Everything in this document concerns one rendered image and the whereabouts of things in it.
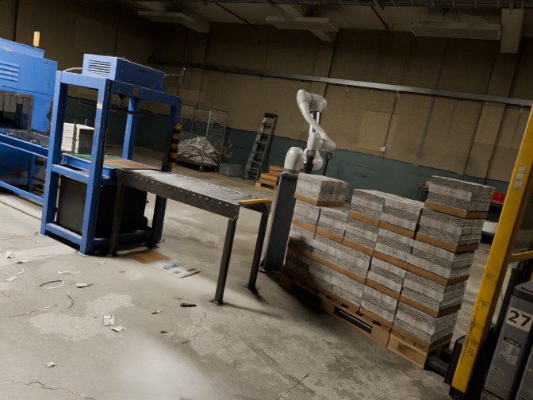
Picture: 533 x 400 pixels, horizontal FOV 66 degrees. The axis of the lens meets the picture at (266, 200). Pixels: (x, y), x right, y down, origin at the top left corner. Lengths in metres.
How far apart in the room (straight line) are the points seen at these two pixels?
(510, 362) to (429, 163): 7.56
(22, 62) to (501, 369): 5.71
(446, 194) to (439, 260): 0.45
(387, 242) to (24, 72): 4.75
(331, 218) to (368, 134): 6.99
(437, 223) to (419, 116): 7.26
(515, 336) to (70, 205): 3.65
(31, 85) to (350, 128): 7.08
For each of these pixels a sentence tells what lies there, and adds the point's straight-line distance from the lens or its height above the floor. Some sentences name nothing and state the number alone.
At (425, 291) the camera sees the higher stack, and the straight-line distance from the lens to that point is 3.05.
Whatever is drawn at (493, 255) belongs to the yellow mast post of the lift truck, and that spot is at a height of 0.93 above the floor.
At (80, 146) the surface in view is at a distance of 4.60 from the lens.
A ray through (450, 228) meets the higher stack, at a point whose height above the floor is 0.98.
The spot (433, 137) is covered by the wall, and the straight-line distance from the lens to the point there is 10.01.
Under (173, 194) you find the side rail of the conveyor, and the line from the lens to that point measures 3.44.
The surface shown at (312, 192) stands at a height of 0.93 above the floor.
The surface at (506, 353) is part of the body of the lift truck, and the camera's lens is 2.78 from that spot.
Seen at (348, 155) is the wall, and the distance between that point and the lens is 10.41.
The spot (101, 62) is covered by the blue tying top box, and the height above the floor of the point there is 1.69.
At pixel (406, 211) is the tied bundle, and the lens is 3.08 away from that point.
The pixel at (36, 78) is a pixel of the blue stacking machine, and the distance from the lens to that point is 6.13.
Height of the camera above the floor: 1.36
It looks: 9 degrees down
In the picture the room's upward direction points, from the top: 11 degrees clockwise
